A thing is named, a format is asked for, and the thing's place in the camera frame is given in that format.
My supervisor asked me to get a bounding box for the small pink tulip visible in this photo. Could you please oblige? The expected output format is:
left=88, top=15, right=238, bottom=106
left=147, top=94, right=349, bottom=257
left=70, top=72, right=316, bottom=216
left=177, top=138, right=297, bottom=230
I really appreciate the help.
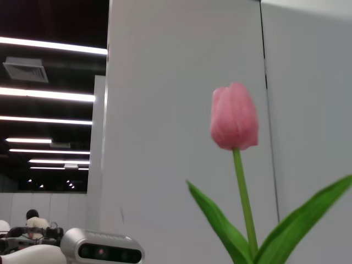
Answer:
left=186, top=81, right=352, bottom=264

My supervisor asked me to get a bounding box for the white ceiling light strip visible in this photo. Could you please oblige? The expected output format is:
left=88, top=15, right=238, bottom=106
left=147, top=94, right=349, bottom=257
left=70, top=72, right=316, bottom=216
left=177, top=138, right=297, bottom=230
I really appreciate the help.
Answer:
left=0, top=115, right=94, bottom=125
left=9, top=148, right=91, bottom=155
left=5, top=137, right=52, bottom=144
left=0, top=87, right=96, bottom=103
left=29, top=158, right=91, bottom=166
left=0, top=36, right=108, bottom=56

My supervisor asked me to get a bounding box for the square ceiling air vent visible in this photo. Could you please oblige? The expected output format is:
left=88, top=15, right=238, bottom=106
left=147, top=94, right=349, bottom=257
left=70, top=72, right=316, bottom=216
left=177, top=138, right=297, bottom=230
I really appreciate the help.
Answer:
left=2, top=57, right=49, bottom=84

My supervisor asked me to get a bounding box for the seated person in white shirt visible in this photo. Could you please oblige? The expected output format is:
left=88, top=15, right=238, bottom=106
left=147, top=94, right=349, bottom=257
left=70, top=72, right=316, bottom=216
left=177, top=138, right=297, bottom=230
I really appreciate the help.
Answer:
left=25, top=209, right=51, bottom=229

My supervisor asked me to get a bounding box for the black desk equipment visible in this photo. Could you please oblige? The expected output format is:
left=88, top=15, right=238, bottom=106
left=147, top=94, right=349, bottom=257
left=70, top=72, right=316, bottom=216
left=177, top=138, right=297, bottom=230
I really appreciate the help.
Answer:
left=0, top=225, right=64, bottom=248

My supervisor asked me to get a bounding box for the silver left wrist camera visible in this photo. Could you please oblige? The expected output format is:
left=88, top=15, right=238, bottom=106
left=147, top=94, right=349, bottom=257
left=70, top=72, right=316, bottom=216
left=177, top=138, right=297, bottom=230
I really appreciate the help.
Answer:
left=60, top=227, right=145, bottom=264

